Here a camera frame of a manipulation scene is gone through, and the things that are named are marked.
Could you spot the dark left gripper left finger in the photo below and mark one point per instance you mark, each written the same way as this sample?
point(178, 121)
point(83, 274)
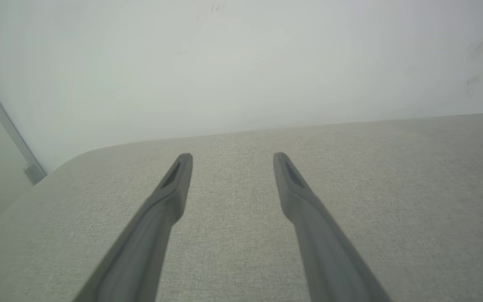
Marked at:
point(141, 251)

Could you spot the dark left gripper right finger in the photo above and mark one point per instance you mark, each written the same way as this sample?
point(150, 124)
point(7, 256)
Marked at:
point(325, 251)

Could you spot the grey metal frame bar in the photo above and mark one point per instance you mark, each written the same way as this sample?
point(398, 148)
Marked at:
point(11, 130)

